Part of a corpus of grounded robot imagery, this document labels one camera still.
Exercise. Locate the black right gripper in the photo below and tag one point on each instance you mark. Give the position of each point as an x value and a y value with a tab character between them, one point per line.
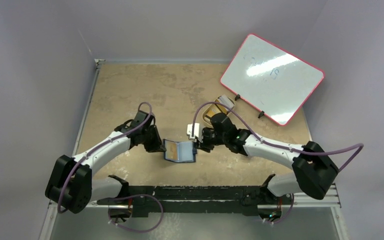
204	141

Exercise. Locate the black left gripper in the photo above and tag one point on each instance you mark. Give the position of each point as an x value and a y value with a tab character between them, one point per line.
157	146

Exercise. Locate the gold credit card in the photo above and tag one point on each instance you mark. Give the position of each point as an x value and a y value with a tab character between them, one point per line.
171	153

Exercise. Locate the beige oval plastic tray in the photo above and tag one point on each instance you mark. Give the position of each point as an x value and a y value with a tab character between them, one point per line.
218	106

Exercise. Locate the navy blue leather card holder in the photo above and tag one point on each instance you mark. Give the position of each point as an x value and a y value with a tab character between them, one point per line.
186	151

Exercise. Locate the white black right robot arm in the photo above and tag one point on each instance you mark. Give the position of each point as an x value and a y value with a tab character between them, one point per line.
312	171

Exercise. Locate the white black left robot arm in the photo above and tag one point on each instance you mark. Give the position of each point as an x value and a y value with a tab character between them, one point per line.
71	185

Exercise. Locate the stack of credit cards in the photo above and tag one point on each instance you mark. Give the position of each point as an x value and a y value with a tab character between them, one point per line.
223	102

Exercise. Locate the black whiteboard stand clip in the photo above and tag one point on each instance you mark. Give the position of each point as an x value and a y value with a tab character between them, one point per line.
261	114
237	97

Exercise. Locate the red framed whiteboard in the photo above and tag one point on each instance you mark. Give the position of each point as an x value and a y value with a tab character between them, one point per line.
270	79

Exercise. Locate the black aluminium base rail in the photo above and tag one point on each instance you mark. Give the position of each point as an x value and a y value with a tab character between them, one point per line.
247	200

